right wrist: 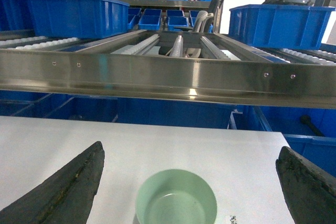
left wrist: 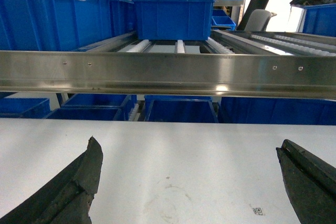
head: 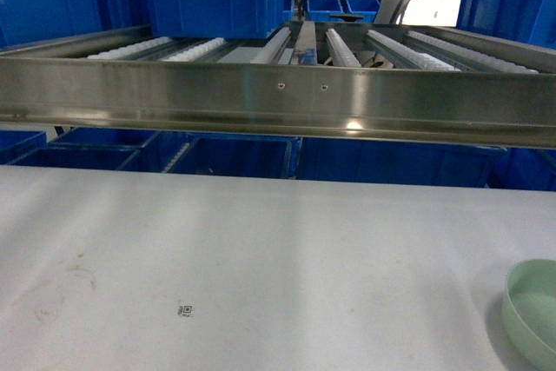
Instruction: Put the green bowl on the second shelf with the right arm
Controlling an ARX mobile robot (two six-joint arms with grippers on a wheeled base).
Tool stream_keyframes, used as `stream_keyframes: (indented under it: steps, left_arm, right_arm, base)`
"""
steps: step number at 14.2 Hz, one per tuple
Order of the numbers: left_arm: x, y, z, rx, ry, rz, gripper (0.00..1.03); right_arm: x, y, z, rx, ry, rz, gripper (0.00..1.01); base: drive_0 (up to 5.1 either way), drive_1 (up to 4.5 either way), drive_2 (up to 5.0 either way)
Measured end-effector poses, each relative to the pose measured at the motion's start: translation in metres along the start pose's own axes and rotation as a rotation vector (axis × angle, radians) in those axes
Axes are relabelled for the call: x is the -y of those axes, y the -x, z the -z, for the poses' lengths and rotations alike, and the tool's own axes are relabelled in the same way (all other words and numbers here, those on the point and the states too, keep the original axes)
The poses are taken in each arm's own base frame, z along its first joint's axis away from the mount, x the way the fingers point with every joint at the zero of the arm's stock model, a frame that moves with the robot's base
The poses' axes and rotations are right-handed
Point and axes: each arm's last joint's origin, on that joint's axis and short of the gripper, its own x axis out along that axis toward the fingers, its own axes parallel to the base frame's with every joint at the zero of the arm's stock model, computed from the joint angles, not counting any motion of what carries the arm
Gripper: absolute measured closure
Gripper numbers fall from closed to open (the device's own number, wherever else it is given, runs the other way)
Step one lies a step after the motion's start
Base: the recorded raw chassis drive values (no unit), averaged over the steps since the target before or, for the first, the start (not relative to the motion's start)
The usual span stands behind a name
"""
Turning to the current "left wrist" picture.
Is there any blue bin far right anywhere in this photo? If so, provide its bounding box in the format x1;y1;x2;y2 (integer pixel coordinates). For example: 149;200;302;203
302;4;336;37

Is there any blue bin on rollers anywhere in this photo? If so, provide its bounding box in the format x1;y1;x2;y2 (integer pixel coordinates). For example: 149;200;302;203
133;0;214;41

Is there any small QR code sticker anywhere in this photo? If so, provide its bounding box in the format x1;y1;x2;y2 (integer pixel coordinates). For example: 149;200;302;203
251;206;265;216

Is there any stainless steel shelf rack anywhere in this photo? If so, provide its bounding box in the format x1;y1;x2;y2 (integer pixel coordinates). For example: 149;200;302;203
1;30;335;99

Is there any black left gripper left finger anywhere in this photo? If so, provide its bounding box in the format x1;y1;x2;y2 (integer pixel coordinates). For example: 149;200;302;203
1;137;103;223

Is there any large blue bin left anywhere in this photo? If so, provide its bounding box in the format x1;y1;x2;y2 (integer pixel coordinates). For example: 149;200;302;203
1;0;136;51

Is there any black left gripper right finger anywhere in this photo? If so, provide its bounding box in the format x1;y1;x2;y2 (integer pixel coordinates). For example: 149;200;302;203
276;139;335;223

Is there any black office chair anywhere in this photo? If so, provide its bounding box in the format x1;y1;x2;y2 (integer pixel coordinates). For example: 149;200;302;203
236;0;277;31

